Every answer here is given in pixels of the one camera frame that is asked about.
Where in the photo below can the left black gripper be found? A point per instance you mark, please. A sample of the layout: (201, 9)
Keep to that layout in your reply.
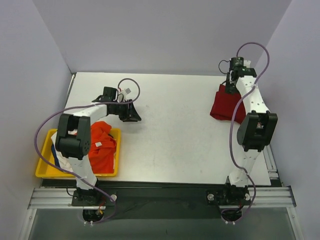
(127, 113)

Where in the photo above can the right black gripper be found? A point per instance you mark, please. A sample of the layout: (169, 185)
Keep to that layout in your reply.
(230, 88)

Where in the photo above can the dark red t shirt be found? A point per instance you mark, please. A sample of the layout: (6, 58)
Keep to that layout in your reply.
(224, 104)

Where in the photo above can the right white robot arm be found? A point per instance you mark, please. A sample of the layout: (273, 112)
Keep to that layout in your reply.
(255, 131)

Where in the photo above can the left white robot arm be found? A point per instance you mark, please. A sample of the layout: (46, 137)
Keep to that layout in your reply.
(73, 136)

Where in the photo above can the orange t shirt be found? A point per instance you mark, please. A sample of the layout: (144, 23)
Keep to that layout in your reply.
(102, 149)

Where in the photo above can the white t shirt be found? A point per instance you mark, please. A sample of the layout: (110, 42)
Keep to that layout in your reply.
(64, 163)

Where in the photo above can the navy blue t shirt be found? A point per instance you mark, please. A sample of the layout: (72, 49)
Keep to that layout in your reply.
(55, 156)

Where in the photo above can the yellow plastic tray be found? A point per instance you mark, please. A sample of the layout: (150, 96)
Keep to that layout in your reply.
(46, 168)

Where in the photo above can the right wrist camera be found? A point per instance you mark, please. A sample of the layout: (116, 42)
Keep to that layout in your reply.
(246, 63)

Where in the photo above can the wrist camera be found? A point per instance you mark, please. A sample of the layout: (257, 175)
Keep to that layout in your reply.
(124, 92)
(246, 63)

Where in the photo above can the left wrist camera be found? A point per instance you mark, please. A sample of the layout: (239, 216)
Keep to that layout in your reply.
(124, 92)

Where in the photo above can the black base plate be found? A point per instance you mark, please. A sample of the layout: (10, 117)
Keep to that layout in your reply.
(161, 201)

